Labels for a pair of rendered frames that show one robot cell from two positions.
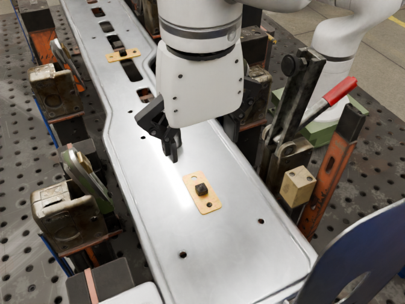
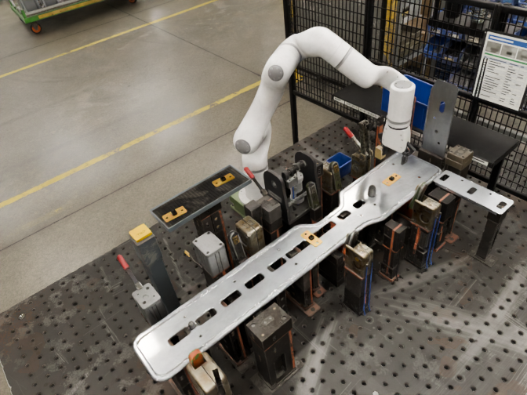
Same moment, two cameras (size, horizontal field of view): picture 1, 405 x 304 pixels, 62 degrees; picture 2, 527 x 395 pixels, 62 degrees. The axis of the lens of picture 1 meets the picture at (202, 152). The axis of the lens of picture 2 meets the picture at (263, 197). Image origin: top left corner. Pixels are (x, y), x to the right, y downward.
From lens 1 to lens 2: 182 cm
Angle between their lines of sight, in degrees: 67
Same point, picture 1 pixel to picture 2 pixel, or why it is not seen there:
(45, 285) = (433, 286)
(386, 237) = (447, 90)
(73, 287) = (448, 201)
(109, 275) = (437, 194)
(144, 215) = (412, 190)
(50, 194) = (430, 204)
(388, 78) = (73, 230)
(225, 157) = (369, 178)
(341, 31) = (265, 150)
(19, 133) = (342, 377)
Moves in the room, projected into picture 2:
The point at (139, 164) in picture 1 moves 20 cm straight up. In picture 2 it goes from (390, 200) to (395, 159)
